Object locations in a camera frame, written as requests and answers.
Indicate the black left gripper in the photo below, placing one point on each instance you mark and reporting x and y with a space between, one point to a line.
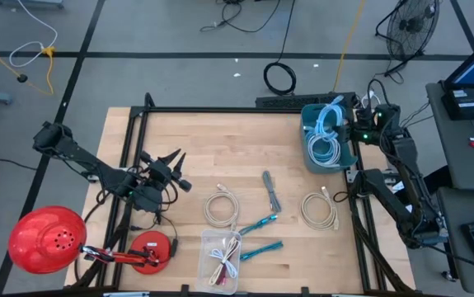
160 175

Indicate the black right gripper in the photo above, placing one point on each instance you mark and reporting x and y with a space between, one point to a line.
350 131

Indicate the clear plastic box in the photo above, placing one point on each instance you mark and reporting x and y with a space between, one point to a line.
203 288

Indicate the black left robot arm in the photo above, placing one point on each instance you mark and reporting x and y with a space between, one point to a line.
96 169

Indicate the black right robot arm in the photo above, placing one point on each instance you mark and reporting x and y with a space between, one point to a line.
401 185

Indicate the white power adapter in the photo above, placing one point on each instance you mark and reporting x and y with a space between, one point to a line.
370 97

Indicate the teal plastic bin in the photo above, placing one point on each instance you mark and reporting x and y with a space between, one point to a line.
327 170

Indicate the grey side desk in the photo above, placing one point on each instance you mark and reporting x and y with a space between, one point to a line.
459 165

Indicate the black box device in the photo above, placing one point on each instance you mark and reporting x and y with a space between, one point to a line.
465 103

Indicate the black floor fan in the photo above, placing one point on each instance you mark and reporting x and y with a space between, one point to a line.
411 24

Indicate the red desk lamp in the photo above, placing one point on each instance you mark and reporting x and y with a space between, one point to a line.
47 239

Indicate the dark grey desk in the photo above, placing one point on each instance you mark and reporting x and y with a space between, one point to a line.
455 255

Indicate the grey furniture base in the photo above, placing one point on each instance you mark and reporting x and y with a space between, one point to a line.
30 3

